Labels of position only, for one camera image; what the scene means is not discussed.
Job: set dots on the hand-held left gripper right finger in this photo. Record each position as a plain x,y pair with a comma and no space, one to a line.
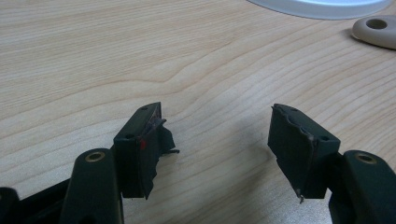
300,155

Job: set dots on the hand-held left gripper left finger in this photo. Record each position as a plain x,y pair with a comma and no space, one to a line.
135,161

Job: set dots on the white round plate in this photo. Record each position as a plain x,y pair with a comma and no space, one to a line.
320,6

